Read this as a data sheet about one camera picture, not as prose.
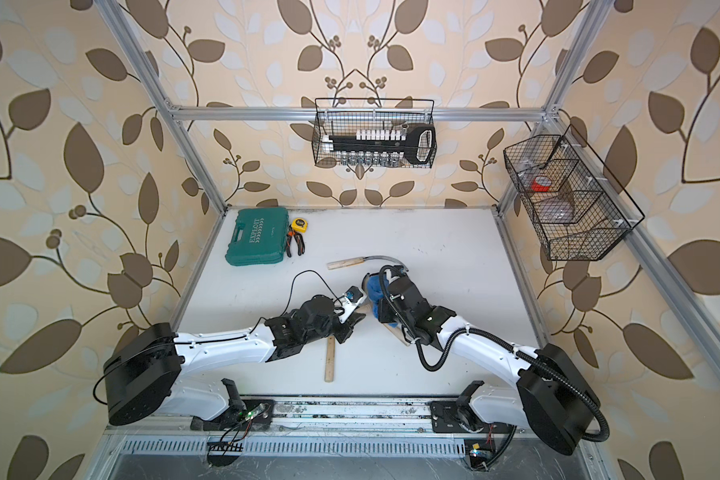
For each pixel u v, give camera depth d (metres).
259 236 1.06
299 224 1.13
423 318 0.63
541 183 0.81
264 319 0.64
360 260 1.05
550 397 0.41
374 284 0.83
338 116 0.91
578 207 0.73
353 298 0.70
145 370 0.45
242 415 0.71
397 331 0.87
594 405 0.43
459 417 0.65
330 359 0.82
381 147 0.85
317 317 0.63
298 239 1.11
